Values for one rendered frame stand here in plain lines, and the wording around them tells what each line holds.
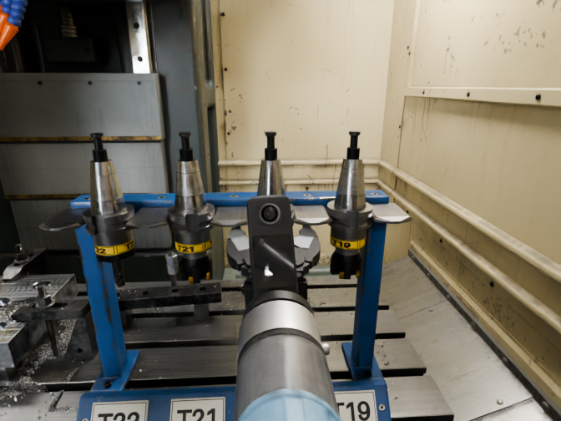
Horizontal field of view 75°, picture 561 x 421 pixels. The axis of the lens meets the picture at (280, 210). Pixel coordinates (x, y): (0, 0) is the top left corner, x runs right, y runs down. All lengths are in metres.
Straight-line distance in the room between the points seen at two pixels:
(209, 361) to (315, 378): 0.48
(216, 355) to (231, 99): 0.98
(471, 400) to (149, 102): 1.02
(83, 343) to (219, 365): 0.25
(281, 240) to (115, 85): 0.84
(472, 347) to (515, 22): 0.67
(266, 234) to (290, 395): 0.17
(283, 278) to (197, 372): 0.39
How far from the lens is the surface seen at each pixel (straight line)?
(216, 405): 0.60
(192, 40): 1.12
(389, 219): 0.51
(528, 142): 0.82
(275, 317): 0.32
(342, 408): 0.61
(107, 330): 0.69
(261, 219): 0.37
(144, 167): 1.14
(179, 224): 0.50
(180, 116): 1.13
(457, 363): 0.93
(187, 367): 0.74
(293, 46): 1.47
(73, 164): 1.21
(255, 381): 0.28
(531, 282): 0.83
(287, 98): 1.46
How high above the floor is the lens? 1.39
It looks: 19 degrees down
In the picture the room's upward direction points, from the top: straight up
